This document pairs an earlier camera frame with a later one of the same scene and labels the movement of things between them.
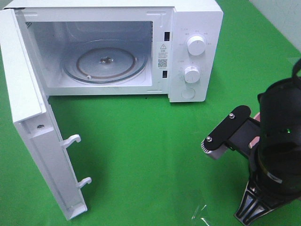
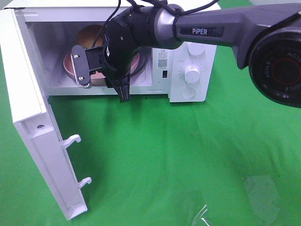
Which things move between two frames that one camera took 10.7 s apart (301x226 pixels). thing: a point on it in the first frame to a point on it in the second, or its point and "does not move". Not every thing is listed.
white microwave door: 34,115 does not move
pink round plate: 257,117 to 134,66
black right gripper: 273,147 to 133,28
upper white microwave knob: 196,45 does not move
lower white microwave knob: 192,74 does not move
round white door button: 188,93 does not move
